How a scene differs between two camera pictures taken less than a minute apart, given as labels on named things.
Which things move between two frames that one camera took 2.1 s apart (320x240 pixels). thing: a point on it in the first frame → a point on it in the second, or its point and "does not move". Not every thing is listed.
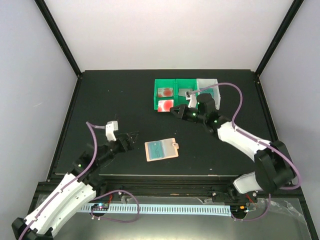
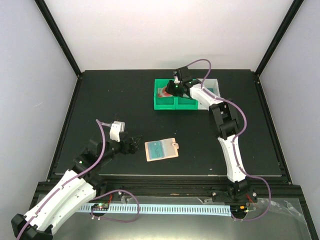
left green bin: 164,83 does not move
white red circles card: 165,105 → 162,93
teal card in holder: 156,150 does not move
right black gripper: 179,115 → 170,89
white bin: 209,86 does not move
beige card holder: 161,149 does not move
